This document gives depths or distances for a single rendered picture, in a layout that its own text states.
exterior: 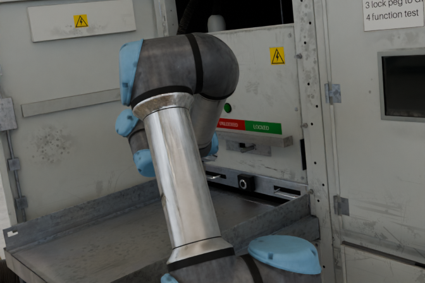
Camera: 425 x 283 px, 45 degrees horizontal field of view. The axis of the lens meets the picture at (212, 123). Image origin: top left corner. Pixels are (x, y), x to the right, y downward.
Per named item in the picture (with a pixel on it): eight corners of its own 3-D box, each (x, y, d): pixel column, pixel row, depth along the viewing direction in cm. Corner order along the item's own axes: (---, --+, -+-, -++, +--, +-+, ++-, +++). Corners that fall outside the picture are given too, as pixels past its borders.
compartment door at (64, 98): (9, 227, 169) (-37, -1, 156) (178, 180, 200) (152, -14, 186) (12, 233, 164) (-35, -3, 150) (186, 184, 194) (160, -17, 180)
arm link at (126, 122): (116, 142, 132) (110, 120, 138) (150, 153, 139) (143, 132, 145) (133, 122, 129) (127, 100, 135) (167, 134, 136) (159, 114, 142)
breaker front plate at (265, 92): (305, 189, 151) (291, 26, 142) (202, 167, 188) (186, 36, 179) (308, 188, 151) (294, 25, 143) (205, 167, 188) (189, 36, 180)
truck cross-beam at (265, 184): (314, 206, 149) (312, 186, 148) (198, 178, 190) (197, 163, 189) (324, 201, 152) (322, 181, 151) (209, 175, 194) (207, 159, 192)
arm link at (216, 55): (245, 13, 98) (207, 127, 141) (190, 20, 96) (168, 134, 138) (264, 62, 94) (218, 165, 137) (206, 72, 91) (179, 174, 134)
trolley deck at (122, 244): (109, 352, 103) (104, 325, 102) (7, 266, 151) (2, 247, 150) (319, 237, 145) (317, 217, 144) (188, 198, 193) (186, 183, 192)
